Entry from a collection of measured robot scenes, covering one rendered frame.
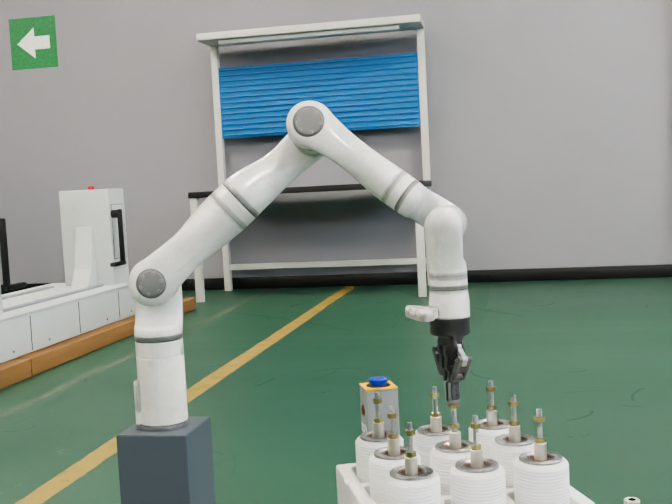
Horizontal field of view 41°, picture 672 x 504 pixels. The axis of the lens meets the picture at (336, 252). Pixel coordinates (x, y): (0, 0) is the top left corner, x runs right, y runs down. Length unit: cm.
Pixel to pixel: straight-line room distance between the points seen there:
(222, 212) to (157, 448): 46
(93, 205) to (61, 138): 235
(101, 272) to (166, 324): 341
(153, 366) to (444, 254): 59
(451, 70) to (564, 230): 141
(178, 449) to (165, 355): 18
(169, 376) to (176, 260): 22
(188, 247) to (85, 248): 344
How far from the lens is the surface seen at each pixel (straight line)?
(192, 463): 175
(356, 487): 173
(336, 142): 164
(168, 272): 169
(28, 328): 419
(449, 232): 159
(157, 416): 175
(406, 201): 162
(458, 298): 162
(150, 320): 175
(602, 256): 658
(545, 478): 161
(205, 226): 168
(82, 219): 515
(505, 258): 655
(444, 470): 168
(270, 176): 170
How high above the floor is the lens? 75
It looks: 4 degrees down
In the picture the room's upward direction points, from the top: 3 degrees counter-clockwise
